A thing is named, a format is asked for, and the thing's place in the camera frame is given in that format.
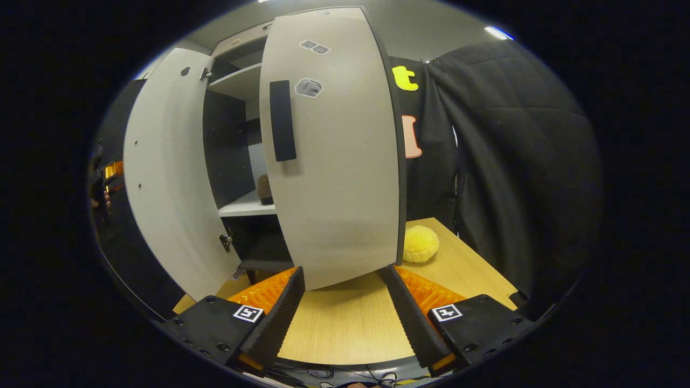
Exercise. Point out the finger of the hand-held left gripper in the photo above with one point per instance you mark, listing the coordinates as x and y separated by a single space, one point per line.
114 170

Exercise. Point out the white shoe cabinet door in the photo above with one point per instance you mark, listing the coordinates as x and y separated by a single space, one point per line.
345 178
167 178

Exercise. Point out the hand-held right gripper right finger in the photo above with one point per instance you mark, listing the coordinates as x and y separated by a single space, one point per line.
407 318

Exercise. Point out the brown fuzzy shoe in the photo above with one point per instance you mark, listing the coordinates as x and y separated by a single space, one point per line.
265 191

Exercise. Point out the white shoe cabinet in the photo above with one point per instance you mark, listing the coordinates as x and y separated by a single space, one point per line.
237 145

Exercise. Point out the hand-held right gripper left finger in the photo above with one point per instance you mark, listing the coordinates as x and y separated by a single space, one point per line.
280 323

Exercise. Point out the yellow round plush toy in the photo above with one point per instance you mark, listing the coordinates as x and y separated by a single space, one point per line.
420 245

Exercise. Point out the metal door hinge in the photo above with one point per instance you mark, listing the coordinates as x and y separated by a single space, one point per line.
205 73
225 242

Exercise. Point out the ceiling light panel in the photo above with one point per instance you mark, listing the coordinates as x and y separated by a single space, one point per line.
497 33

